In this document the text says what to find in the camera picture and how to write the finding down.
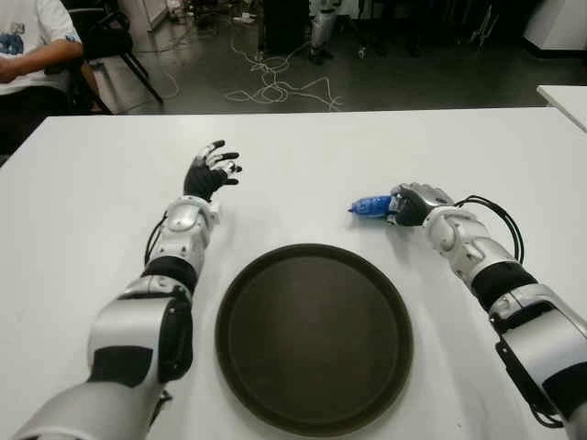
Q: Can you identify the white panel board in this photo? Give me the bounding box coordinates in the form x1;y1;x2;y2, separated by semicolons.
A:
141;0;169;32

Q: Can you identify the black chair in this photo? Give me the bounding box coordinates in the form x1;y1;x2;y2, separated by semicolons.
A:
61;0;165;116

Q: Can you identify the black cabinet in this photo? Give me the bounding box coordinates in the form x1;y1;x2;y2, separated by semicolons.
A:
259;0;317;55

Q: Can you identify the round dark brown tray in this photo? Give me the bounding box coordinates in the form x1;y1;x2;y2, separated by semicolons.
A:
215;243;415;435

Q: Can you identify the white counter with black base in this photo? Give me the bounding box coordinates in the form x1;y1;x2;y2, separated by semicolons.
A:
522;0;587;60

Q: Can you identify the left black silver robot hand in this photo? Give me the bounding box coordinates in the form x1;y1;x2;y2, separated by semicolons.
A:
183;139;243;203

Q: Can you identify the blue Oreo cookie packet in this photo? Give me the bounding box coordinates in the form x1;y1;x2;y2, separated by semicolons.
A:
345;192;400;224

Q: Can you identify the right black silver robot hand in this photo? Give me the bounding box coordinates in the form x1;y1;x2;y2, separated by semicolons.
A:
387;181;456;228

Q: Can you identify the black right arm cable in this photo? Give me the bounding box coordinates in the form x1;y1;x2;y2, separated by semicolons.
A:
453;194;565;416

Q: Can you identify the tangled white floor cable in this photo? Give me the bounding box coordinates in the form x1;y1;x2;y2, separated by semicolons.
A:
155;31;344;113

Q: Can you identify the seated person in white t-shirt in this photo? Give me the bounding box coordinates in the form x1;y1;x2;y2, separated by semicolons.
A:
0;0;86;160

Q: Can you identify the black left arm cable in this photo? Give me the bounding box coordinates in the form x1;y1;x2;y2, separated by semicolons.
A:
141;211;174;430

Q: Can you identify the folded metal frame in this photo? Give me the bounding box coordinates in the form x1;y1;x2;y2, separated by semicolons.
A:
467;2;501;47

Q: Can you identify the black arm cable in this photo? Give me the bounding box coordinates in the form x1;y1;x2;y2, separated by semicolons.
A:
141;211;174;430
453;194;565;416

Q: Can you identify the white side table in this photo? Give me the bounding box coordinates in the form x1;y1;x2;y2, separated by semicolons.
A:
536;84;587;137

